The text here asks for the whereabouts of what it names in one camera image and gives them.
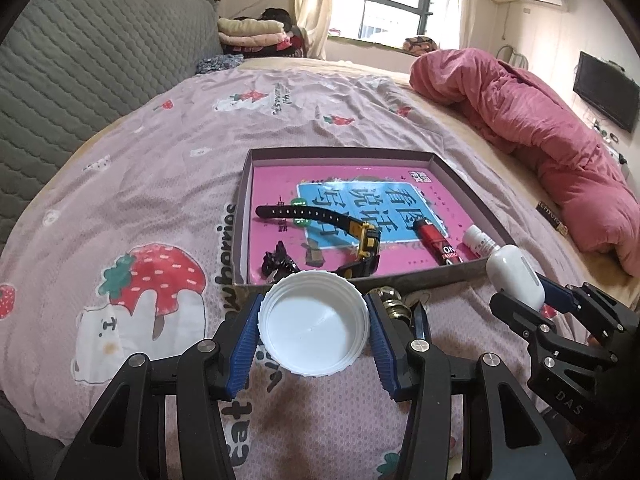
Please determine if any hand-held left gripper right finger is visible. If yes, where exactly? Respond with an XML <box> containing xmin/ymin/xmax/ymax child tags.
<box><xmin>364</xmin><ymin>291</ymin><xmax>576</xmax><ymax>480</ymax></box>

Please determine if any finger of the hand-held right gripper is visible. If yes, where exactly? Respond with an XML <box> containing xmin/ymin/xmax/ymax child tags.
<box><xmin>489</xmin><ymin>290</ymin><xmax>560</xmax><ymax>342</ymax></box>
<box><xmin>536</xmin><ymin>272</ymin><xmax>640</xmax><ymax>357</ymax></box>

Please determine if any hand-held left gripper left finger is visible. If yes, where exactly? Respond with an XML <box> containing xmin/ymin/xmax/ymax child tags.
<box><xmin>55</xmin><ymin>292</ymin><xmax>266</xmax><ymax>480</ymax></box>

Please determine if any white earbuds case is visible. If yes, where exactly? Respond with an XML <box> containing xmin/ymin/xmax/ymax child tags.
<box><xmin>486</xmin><ymin>244</ymin><xmax>547</xmax><ymax>311</ymax></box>

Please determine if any black and gold bar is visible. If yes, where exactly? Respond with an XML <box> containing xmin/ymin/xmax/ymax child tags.
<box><xmin>406</xmin><ymin>296</ymin><xmax>432</xmax><ymax>343</ymax></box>

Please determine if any round brass metal knob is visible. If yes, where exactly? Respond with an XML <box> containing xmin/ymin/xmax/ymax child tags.
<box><xmin>372</xmin><ymin>285</ymin><xmax>416</xmax><ymax>328</ymax></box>

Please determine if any white plastic bottle cap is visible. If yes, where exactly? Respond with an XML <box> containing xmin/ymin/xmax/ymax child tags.
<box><xmin>257</xmin><ymin>271</ymin><xmax>371</xmax><ymax>376</ymax></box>

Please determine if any shallow pink cardboard box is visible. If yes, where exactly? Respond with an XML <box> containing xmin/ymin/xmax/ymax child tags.
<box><xmin>234</xmin><ymin>147</ymin><xmax>516</xmax><ymax>301</ymax></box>

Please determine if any white pill bottle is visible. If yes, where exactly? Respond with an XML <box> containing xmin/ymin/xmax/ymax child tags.
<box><xmin>462</xmin><ymin>226</ymin><xmax>501</xmax><ymax>261</ymax></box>

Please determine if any black hair clip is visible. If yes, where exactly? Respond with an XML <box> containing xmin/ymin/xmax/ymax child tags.
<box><xmin>260</xmin><ymin>241</ymin><xmax>296</xmax><ymax>277</ymax></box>

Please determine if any black and yellow wristwatch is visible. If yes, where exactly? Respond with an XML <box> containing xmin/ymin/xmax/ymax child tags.
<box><xmin>255</xmin><ymin>205</ymin><xmax>381</xmax><ymax>278</ymax></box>

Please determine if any red lighter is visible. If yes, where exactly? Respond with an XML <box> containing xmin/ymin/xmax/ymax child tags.
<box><xmin>417</xmin><ymin>220</ymin><xmax>468</xmax><ymax>267</ymax></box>

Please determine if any small black labelled case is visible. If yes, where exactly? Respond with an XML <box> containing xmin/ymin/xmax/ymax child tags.
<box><xmin>537</xmin><ymin>201</ymin><xmax>571</xmax><ymax>235</ymax></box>

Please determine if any pink duvet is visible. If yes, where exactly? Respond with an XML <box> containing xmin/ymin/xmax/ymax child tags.
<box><xmin>409</xmin><ymin>47</ymin><xmax>640</xmax><ymax>278</ymax></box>

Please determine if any pink strawberry printed blanket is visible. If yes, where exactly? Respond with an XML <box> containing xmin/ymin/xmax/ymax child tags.
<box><xmin>0</xmin><ymin>62</ymin><xmax>576</xmax><ymax>480</ymax></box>

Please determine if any white metal chair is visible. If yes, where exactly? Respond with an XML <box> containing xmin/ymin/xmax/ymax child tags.
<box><xmin>497</xmin><ymin>45</ymin><xmax>531</xmax><ymax>68</ymax></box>

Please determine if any brown patterned cloth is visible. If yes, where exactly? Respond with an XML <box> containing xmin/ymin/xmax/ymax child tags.
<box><xmin>402</xmin><ymin>36</ymin><xmax>438</xmax><ymax>56</ymax></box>

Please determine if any dark patterned cloth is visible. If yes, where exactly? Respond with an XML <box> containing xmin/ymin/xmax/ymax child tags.
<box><xmin>195</xmin><ymin>54</ymin><xmax>246</xmax><ymax>76</ymax></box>

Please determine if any cream curtain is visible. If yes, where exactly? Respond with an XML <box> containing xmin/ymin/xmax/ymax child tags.
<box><xmin>295</xmin><ymin>0</ymin><xmax>341</xmax><ymax>61</ymax></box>
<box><xmin>457</xmin><ymin>0</ymin><xmax>493</xmax><ymax>51</ymax></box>

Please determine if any pink folded blanket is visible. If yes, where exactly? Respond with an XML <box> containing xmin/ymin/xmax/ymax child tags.
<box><xmin>220</xmin><ymin>32</ymin><xmax>288</xmax><ymax>48</ymax></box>

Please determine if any beige folded blanket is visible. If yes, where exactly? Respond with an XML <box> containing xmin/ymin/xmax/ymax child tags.
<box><xmin>217</xmin><ymin>17</ymin><xmax>283</xmax><ymax>36</ymax></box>

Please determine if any black garment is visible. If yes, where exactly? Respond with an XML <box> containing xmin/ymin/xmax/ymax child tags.
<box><xmin>262</xmin><ymin>7</ymin><xmax>296</xmax><ymax>28</ymax></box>

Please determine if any grey quilted headboard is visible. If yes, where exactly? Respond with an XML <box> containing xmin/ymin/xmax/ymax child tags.
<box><xmin>0</xmin><ymin>0</ymin><xmax>223</xmax><ymax>251</ymax></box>

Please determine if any dark framed window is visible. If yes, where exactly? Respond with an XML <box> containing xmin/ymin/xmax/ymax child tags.
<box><xmin>332</xmin><ymin>0</ymin><xmax>463</xmax><ymax>51</ymax></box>

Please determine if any black wall television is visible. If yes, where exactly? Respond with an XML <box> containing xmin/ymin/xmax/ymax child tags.
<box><xmin>572</xmin><ymin>51</ymin><xmax>640</xmax><ymax>133</ymax></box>

